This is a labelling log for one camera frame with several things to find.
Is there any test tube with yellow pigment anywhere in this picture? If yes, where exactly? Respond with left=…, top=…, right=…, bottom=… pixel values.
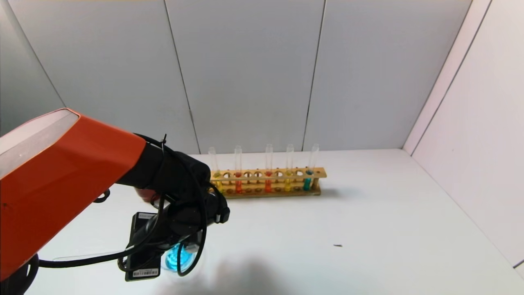
left=285, top=144, right=294, bottom=192
left=208, top=147, right=224, bottom=193

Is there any wooden test tube rack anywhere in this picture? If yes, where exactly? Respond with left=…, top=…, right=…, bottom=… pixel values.
left=209, top=167, right=327, bottom=200

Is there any test tube with red pigment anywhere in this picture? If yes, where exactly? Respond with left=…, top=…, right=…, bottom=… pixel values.
left=265, top=144, right=273, bottom=193
left=235, top=145, right=243, bottom=194

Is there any dark red plastic cup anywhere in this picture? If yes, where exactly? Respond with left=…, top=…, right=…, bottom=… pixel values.
left=135, top=188, right=161, bottom=204

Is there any clear glass petri dish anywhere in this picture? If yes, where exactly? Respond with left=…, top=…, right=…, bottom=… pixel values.
left=161, top=241, right=206, bottom=279

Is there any thin black camera cable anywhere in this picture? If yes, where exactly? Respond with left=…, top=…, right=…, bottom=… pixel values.
left=162, top=133, right=210, bottom=277

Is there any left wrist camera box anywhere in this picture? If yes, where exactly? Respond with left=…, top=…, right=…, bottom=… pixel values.
left=124, top=212, right=163, bottom=282

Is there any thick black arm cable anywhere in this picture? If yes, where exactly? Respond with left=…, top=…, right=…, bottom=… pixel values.
left=38, top=197, right=166, bottom=269

